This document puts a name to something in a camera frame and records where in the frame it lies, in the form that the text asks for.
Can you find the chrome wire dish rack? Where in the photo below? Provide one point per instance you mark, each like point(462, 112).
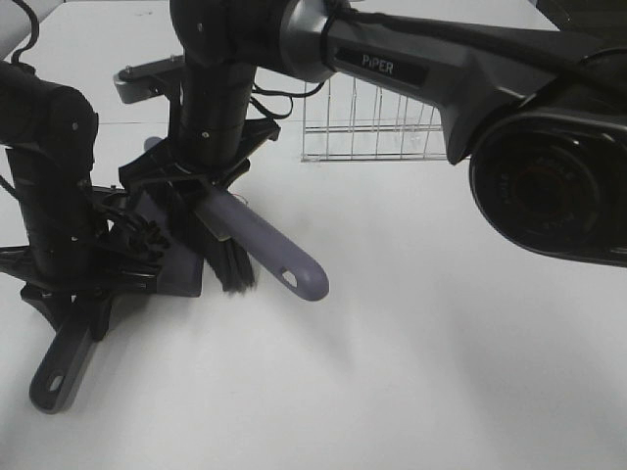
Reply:
point(350, 120)

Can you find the grey plastic dustpan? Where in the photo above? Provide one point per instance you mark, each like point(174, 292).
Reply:
point(81, 312)

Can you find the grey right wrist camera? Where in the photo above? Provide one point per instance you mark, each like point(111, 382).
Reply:
point(160, 78)

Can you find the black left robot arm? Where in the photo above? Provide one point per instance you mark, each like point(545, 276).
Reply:
point(57, 121)

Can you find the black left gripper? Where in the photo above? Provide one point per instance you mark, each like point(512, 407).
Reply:
point(61, 228)

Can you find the grey hand brush black bristles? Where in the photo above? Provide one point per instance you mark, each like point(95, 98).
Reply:
point(211, 222)

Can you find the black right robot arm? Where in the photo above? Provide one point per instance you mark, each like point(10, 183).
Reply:
point(539, 114)

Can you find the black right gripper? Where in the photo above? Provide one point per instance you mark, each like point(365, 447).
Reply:
point(212, 134)

